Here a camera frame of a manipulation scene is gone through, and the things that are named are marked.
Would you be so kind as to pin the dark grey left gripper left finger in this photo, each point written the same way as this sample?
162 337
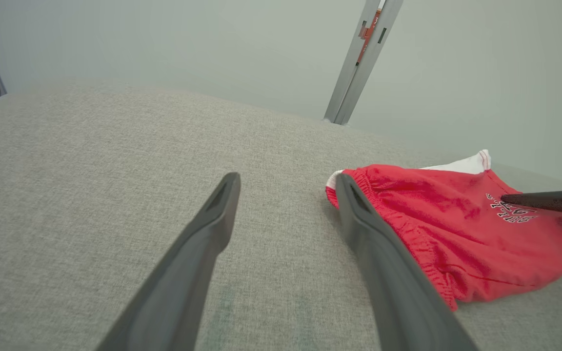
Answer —
178 292

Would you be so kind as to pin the orange clip on post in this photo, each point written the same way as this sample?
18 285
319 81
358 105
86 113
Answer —
366 34

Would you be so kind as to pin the grey metal frame post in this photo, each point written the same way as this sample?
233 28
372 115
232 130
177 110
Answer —
354 73

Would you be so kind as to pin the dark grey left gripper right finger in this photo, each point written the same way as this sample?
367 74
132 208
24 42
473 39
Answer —
398 302

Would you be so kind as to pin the red shorts with white trim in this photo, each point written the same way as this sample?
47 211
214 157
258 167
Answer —
447 243

